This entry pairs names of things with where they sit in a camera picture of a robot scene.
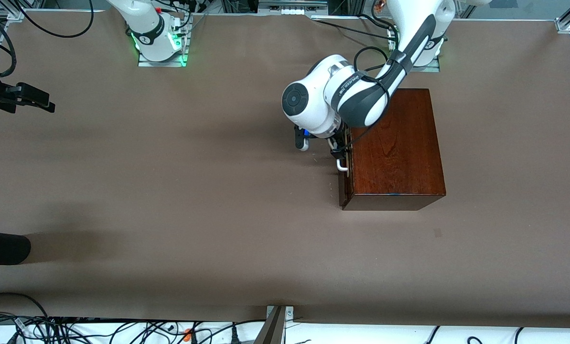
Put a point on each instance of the small orange object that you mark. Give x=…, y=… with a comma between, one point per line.
x=378, y=5

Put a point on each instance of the black round-ended object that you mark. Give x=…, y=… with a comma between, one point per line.
x=3, y=247

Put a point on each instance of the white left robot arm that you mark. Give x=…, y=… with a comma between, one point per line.
x=313, y=110

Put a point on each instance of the dark metal beam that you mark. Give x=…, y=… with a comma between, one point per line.
x=270, y=332

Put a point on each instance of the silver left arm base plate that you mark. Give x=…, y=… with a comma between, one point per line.
x=428, y=69

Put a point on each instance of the small orange connector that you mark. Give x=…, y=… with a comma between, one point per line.
x=187, y=334

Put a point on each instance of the grey metal connector box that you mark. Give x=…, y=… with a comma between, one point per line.
x=292, y=5

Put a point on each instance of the dark brown wooden cabinet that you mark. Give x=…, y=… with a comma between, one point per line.
x=399, y=157

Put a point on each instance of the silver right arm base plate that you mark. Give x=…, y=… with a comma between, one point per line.
x=163, y=63

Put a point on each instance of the silver metal bracket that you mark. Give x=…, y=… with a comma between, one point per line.
x=288, y=311

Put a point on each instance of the brown table cover sheet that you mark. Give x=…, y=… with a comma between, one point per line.
x=218, y=239

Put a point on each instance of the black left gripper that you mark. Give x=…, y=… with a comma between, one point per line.
x=338, y=144

